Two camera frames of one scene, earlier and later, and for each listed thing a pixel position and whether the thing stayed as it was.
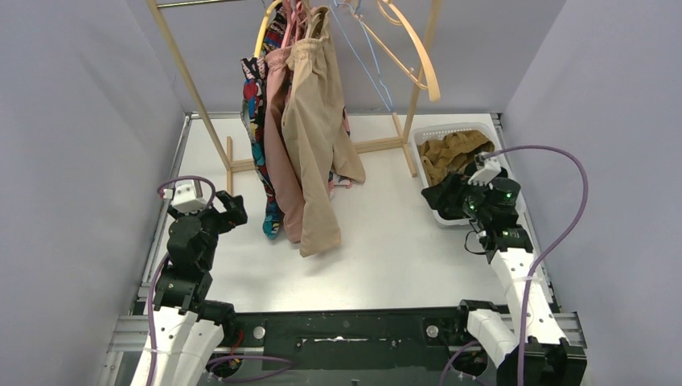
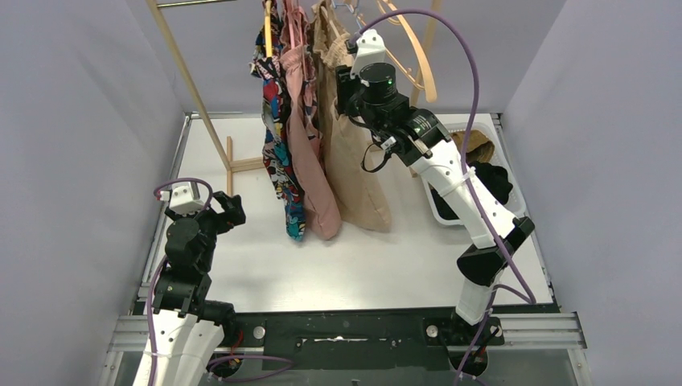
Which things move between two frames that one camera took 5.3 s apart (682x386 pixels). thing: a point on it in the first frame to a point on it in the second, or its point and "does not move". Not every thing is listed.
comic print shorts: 252,76 to 279,150
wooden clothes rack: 404,141 does not move
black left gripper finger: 236,215 does not move
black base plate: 391,339 does not move
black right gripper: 466,186 to 347,84
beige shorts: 316,132 to 362,198
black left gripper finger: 235,203 does not move
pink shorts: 288,195 to 300,59
